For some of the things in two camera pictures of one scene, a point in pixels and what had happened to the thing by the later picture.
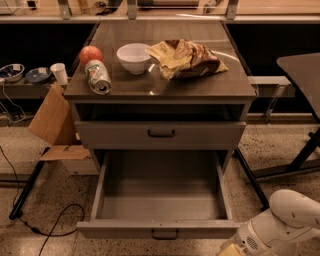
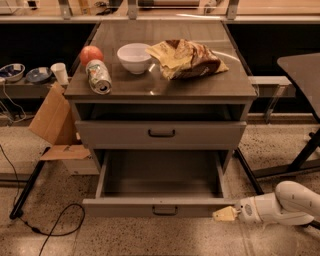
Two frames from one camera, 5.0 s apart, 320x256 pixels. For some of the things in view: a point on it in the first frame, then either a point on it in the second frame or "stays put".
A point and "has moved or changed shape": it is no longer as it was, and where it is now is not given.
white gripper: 244,237 → 247,210
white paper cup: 59,70 stays put
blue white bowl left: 12,72 stays put
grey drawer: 161,194 has moved or changed shape
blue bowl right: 38,74 stays put
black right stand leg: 252,178 stays put
